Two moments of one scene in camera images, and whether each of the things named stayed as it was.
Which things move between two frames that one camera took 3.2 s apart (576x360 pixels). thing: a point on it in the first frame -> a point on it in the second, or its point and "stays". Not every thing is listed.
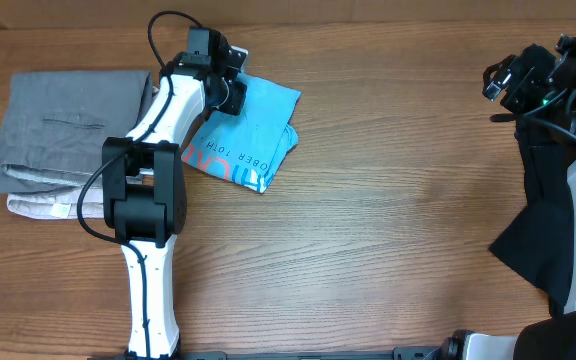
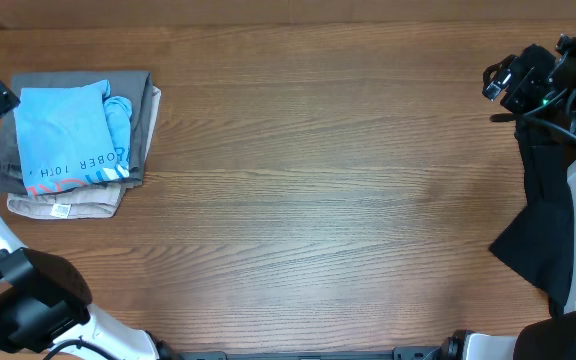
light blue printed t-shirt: (247, 147) -> (72, 133)
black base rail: (424, 352) stays
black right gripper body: (529, 91) stays
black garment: (541, 241) stays
